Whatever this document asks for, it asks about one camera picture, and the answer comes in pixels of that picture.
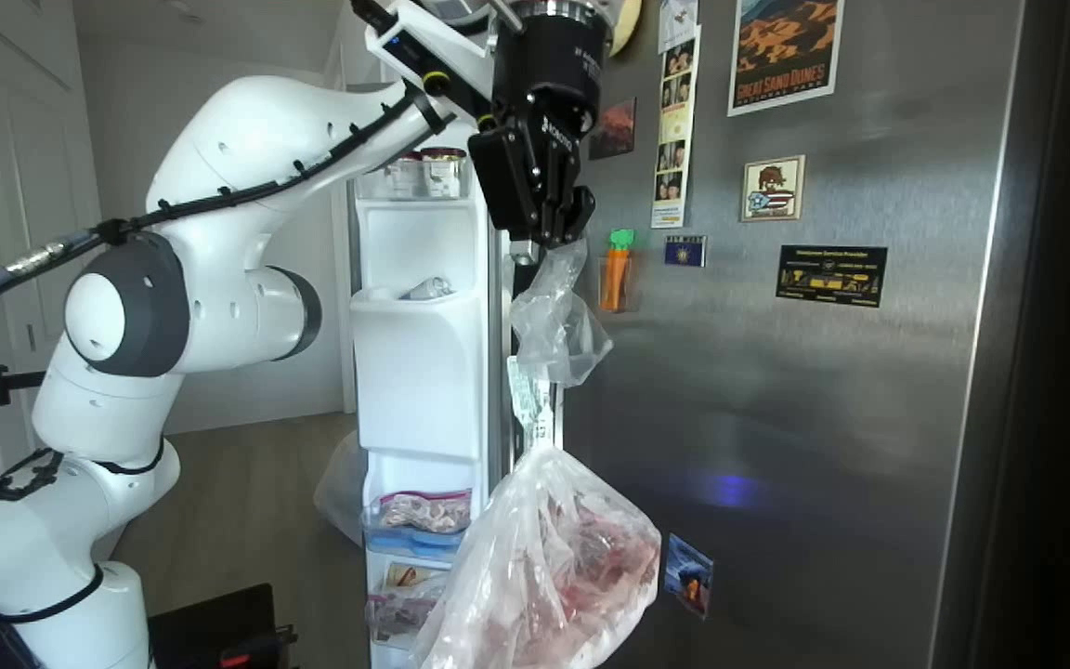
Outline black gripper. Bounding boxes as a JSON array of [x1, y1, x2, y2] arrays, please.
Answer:
[[469, 2, 609, 246]]

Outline clear bag of meat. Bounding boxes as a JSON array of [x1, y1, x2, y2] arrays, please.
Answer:
[[411, 241, 660, 669]]

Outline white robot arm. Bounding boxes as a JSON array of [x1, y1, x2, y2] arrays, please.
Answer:
[[0, 0, 616, 669]]

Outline donut fridge magnet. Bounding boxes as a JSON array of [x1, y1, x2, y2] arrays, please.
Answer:
[[609, 0, 643, 54]]

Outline photo strip on fridge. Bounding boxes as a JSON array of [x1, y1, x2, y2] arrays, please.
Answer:
[[651, 30, 700, 230]]

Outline stainless steel fridge door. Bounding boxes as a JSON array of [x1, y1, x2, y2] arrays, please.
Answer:
[[570, 0, 1027, 669]]

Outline red sunset photo magnet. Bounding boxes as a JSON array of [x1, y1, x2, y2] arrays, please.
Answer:
[[591, 101, 634, 160]]

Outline right ice cream tub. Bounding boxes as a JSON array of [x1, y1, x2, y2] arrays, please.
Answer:
[[420, 149, 469, 201]]

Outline ice cream tub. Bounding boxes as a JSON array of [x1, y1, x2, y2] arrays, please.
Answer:
[[420, 149, 469, 201], [367, 154, 420, 196]]

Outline left ice cream tub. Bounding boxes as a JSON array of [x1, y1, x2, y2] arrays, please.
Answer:
[[367, 154, 420, 196]]

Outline carrot shaped magnet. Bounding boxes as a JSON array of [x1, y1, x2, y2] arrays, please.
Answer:
[[602, 226, 634, 312]]

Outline orange desert poster magnet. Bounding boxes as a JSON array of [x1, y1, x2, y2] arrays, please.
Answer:
[[728, 0, 845, 113]]

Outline small blue magnet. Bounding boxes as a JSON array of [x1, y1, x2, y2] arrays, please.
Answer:
[[660, 234, 702, 266]]

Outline square bear magnet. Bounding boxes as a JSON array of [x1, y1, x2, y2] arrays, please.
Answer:
[[742, 154, 807, 224]]

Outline white open freezer door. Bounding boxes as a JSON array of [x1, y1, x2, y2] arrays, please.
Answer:
[[349, 154, 492, 669]]

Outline black rectangular plaque magnet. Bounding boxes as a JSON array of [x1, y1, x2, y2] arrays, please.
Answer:
[[775, 246, 887, 307]]

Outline clear frozen food bag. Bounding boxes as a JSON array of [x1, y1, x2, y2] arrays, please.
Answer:
[[370, 490, 471, 533]]

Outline white interior door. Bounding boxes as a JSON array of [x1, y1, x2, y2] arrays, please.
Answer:
[[0, 0, 110, 450]]

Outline blue picture magnet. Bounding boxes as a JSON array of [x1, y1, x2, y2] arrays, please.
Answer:
[[660, 533, 712, 620]]

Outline yellow packaged food in door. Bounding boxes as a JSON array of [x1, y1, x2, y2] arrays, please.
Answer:
[[367, 559, 448, 639]]

